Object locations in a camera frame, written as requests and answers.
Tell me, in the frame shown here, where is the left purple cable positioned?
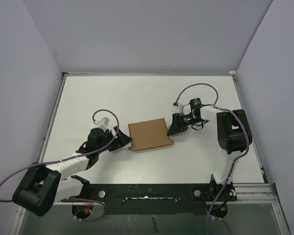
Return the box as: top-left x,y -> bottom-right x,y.
0,109 -> 121,222

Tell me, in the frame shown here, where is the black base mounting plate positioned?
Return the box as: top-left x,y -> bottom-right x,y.
66,183 -> 237,219

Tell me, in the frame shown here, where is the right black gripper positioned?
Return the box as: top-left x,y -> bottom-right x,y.
167,113 -> 202,136

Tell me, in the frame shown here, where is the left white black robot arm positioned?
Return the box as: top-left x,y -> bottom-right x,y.
12,127 -> 132,216

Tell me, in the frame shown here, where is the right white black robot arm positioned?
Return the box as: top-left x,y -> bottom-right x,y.
167,98 -> 252,200

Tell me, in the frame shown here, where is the aluminium table frame rail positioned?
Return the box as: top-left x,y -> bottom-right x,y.
11,72 -> 69,235

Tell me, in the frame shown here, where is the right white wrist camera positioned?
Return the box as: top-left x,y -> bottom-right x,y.
172,102 -> 184,114

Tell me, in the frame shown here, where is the purple cable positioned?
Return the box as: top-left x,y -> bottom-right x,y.
0,109 -> 121,222
175,83 -> 250,225

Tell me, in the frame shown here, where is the brown cardboard paper box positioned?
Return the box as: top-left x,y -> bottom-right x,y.
128,118 -> 174,151

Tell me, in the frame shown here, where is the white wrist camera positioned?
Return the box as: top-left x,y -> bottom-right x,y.
94,117 -> 110,132
172,102 -> 184,114

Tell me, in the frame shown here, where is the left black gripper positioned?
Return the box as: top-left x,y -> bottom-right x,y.
97,126 -> 132,153

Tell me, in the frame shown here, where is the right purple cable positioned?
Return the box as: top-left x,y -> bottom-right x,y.
175,83 -> 250,225

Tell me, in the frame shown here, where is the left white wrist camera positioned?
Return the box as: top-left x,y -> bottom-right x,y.
94,117 -> 110,132

